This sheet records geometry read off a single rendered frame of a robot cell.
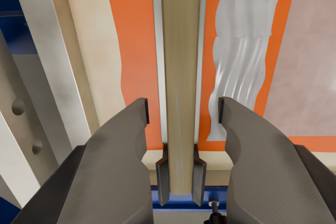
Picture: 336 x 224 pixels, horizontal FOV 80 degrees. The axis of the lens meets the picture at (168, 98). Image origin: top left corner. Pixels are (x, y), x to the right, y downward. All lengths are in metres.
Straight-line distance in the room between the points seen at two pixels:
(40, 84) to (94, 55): 1.36
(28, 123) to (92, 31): 0.15
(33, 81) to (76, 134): 1.34
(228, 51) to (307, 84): 0.13
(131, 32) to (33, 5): 0.11
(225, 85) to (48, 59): 0.24
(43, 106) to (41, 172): 1.39
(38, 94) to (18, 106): 1.37
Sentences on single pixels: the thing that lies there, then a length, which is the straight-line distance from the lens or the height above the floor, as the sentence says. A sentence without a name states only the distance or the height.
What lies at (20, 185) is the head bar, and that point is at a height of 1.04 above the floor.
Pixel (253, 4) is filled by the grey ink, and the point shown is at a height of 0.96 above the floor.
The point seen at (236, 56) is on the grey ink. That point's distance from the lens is 0.29.
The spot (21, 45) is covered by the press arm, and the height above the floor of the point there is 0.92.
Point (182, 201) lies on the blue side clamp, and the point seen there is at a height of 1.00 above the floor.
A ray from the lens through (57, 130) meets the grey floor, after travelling 1.84.
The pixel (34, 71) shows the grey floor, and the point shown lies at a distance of 1.62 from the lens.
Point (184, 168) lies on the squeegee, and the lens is 0.26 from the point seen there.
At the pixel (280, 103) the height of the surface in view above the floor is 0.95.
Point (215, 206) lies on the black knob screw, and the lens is 0.40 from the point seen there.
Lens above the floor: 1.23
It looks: 60 degrees down
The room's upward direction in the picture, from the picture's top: 176 degrees counter-clockwise
